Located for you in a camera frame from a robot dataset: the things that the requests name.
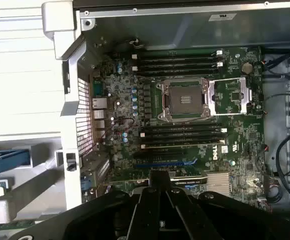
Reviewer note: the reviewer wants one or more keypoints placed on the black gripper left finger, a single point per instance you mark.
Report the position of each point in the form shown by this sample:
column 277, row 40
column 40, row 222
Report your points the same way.
column 104, row 220

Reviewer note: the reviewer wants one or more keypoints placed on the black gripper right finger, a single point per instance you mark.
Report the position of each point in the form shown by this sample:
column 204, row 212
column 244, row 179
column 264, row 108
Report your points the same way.
column 210, row 220

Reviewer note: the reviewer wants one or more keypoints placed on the hard disk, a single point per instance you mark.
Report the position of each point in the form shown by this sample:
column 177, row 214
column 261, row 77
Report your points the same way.
column 7, row 160

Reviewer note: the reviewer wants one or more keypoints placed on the silver finned heat sink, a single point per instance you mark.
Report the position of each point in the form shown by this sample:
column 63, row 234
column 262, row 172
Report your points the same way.
column 218, row 183

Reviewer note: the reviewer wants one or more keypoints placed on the black graphics card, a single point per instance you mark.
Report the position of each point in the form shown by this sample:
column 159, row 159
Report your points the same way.
column 189, row 180

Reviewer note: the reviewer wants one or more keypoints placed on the blue expansion slot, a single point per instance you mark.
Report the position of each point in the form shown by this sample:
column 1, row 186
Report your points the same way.
column 164, row 164

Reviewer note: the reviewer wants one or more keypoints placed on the black RAM slot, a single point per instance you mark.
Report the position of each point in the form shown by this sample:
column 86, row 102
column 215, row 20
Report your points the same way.
column 182, row 129
column 177, row 53
column 182, row 147
column 177, row 59
column 177, row 72
column 177, row 66
column 182, row 135
column 182, row 141

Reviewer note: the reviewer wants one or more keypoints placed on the grey parts rack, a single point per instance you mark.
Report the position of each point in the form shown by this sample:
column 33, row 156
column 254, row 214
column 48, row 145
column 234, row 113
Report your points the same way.
column 32, row 186

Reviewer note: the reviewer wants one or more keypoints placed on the black expansion slot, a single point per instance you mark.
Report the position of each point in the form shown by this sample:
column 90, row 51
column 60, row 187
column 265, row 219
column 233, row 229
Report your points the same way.
column 159, row 154

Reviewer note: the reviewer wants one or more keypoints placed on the green motherboard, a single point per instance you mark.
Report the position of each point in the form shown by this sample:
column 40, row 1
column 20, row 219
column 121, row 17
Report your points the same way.
column 247, row 140

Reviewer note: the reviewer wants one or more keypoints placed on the CPU socket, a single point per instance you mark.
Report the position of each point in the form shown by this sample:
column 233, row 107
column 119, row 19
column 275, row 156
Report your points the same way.
column 184, row 100

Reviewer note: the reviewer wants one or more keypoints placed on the perforated metal drive cage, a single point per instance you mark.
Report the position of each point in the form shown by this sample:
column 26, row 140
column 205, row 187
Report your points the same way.
column 272, row 112

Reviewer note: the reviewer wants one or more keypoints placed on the round coin battery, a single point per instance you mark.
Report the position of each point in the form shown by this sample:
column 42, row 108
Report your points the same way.
column 247, row 67

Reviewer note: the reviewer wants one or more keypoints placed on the open black PC case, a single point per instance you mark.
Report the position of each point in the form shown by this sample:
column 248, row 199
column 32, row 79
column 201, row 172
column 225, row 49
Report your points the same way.
column 159, row 27

